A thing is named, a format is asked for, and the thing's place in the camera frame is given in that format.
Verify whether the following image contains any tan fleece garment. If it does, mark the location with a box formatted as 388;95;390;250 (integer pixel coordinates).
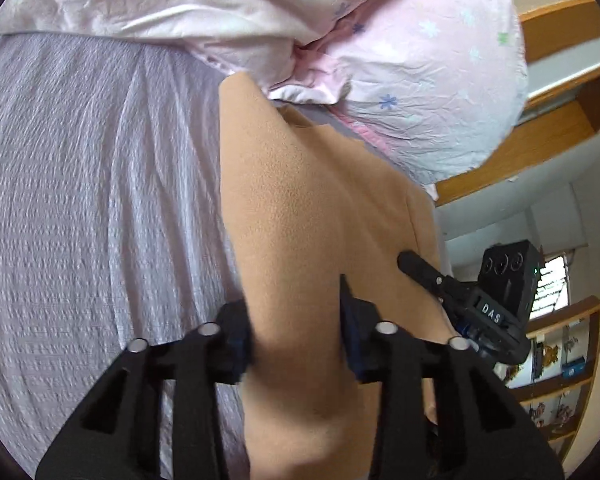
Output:
220;74;454;479

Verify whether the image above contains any barred window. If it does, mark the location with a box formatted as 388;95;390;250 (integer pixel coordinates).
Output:
530;246;584;321

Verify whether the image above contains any wooden bookshelf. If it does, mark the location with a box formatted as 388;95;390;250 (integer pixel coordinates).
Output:
494;296;600;460

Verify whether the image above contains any pink floral pillow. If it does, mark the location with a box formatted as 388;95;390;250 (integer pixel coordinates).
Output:
270;0;528;185

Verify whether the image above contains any lavender textured bed sheet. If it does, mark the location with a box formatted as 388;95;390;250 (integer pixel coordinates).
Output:
0;31;382;480

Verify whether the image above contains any wooden headboard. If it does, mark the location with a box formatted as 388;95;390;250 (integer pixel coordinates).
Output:
436;0;600;206

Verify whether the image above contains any large white floral pillow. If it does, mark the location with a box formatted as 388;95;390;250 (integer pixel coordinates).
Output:
0;0;422;57

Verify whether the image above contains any black camera box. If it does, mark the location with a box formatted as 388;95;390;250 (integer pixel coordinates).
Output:
478;240;544;328

